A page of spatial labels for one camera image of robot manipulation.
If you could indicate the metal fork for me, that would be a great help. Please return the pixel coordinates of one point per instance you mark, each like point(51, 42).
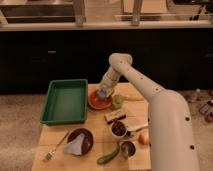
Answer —
point(51, 153)

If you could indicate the black and white eraser block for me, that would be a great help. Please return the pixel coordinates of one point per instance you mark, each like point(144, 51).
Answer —
point(118, 115)

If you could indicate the dark brown bowl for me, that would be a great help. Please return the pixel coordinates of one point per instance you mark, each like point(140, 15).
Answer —
point(87, 142)

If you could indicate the red bowl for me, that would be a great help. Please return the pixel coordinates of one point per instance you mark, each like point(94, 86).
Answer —
point(97, 103)

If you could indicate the white cup with dark contents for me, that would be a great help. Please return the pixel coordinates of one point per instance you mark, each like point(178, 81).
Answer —
point(118, 129)

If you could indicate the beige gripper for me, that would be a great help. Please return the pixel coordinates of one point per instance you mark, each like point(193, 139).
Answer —
point(108, 83)

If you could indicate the small metal cup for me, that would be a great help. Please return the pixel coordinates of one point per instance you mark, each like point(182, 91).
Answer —
point(128, 149)

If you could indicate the blue sponge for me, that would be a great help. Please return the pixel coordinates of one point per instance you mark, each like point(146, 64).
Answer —
point(103, 93)

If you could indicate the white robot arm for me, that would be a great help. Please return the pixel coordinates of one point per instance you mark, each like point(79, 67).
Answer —
point(172, 143)

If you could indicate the green plastic tray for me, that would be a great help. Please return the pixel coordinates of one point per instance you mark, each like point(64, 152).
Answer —
point(66, 102)

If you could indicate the orange round fruit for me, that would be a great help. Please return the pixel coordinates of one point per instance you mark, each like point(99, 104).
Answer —
point(143, 137)

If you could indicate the green scoop with yellow handle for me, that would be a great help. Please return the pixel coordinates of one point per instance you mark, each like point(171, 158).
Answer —
point(118, 100)

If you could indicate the green cucumber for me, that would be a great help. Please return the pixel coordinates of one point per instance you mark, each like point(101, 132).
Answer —
point(108, 157)

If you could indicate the white handled kitchen tool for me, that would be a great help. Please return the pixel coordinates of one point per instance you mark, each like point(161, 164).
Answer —
point(135, 128)

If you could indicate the grey cloth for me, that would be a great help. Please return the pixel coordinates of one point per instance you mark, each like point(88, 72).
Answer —
point(75, 146)

